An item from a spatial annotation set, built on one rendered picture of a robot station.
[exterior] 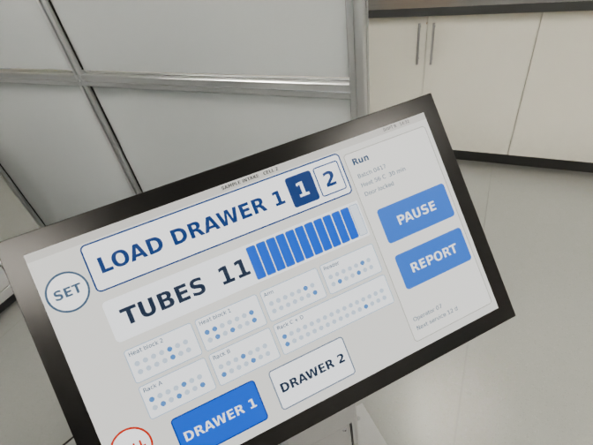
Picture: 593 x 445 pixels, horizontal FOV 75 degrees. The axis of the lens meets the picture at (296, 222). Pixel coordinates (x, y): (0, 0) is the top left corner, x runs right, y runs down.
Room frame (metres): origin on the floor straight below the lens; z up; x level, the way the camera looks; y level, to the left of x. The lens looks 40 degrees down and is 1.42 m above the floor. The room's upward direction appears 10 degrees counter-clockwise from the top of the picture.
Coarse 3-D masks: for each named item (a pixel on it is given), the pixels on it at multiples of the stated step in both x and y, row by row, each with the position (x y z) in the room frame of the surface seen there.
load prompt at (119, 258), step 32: (320, 160) 0.39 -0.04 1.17; (256, 192) 0.36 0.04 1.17; (288, 192) 0.36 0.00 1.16; (320, 192) 0.37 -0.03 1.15; (352, 192) 0.37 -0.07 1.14; (160, 224) 0.33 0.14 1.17; (192, 224) 0.33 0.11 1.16; (224, 224) 0.34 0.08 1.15; (256, 224) 0.34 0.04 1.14; (96, 256) 0.31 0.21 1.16; (128, 256) 0.31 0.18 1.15; (160, 256) 0.31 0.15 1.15; (96, 288) 0.28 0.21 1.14
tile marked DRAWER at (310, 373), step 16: (320, 352) 0.24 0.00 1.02; (336, 352) 0.24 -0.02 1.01; (288, 368) 0.23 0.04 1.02; (304, 368) 0.23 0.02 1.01; (320, 368) 0.23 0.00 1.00; (336, 368) 0.23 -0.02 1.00; (352, 368) 0.23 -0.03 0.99; (272, 384) 0.22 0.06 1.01; (288, 384) 0.22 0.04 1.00; (304, 384) 0.22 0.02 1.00; (320, 384) 0.22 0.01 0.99; (288, 400) 0.21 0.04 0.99; (304, 400) 0.21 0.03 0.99
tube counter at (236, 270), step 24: (336, 216) 0.35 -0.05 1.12; (360, 216) 0.35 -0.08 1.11; (264, 240) 0.33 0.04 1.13; (288, 240) 0.33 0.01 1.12; (312, 240) 0.33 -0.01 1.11; (336, 240) 0.33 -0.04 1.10; (216, 264) 0.31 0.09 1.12; (240, 264) 0.31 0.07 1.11; (264, 264) 0.31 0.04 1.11; (288, 264) 0.31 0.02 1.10; (240, 288) 0.29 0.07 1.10
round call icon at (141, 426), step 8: (136, 424) 0.19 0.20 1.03; (144, 424) 0.19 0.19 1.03; (120, 432) 0.19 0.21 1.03; (128, 432) 0.19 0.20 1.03; (136, 432) 0.19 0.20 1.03; (144, 432) 0.19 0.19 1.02; (104, 440) 0.18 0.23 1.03; (112, 440) 0.18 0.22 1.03; (120, 440) 0.18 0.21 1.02; (128, 440) 0.18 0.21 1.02; (136, 440) 0.18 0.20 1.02; (144, 440) 0.18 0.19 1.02; (152, 440) 0.18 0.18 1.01
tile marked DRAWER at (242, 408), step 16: (256, 384) 0.22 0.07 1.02; (208, 400) 0.21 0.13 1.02; (224, 400) 0.21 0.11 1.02; (240, 400) 0.21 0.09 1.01; (256, 400) 0.21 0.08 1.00; (176, 416) 0.20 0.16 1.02; (192, 416) 0.20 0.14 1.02; (208, 416) 0.20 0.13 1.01; (224, 416) 0.20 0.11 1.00; (240, 416) 0.20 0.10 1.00; (256, 416) 0.20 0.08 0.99; (176, 432) 0.19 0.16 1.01; (192, 432) 0.19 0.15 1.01; (208, 432) 0.19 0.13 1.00; (224, 432) 0.18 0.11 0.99; (240, 432) 0.18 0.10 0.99
